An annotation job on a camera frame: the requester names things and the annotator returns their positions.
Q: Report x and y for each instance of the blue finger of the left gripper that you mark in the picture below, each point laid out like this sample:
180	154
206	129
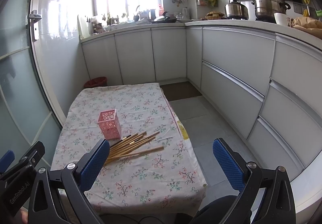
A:
6	160

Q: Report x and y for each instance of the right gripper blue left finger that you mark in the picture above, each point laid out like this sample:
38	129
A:
80	176

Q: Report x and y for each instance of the white lower kitchen cabinets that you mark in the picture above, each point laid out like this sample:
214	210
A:
265	79

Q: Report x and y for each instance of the door handle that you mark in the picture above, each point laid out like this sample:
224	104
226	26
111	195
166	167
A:
34	18

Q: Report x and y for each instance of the white bowl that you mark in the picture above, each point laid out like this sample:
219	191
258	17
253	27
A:
283	19

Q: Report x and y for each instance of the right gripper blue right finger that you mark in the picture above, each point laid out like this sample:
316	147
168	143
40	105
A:
235	168

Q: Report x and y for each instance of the black chopstick gold band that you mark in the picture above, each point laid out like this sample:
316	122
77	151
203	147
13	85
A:
123	139

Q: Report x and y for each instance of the red waste bin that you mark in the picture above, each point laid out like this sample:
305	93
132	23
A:
96	82

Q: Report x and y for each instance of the pink perforated utensil holder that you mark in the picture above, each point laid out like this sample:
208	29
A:
109	124

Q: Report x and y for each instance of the large steel stockpot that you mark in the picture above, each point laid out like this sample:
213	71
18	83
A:
265	9

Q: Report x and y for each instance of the dark floor mat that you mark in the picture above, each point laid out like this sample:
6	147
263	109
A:
178	91

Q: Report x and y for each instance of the floral tablecloth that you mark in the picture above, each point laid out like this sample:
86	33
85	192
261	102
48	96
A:
152	168

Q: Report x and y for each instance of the brown paper bag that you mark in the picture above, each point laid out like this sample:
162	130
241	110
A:
308	25

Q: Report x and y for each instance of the wooden chopstick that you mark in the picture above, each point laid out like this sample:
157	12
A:
131	146
144	152
132	141
132	138

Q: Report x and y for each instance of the steel kettle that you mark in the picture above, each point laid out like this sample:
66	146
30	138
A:
235	10

